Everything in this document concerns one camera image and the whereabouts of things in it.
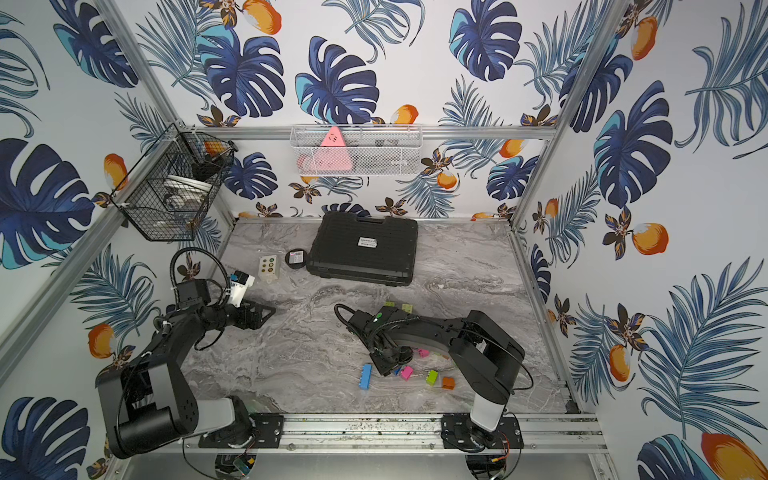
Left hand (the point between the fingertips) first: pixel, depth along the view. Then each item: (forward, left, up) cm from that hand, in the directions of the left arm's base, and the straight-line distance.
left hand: (258, 304), depth 86 cm
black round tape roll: (+23, -3, -7) cm, 24 cm away
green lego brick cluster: (+7, -38, -8) cm, 39 cm away
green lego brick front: (-15, -51, -8) cm, 54 cm away
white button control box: (+18, +5, -7) cm, 20 cm away
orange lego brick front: (-16, -55, -7) cm, 58 cm away
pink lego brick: (-14, -44, -7) cm, 47 cm away
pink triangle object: (+38, -18, +25) cm, 49 cm away
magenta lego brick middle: (-8, -48, -7) cm, 50 cm away
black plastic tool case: (+25, -33, -3) cm, 41 cm away
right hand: (-12, -40, -8) cm, 43 cm away
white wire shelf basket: (+42, -25, +25) cm, 55 cm away
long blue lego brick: (-16, -33, -8) cm, 37 cm away
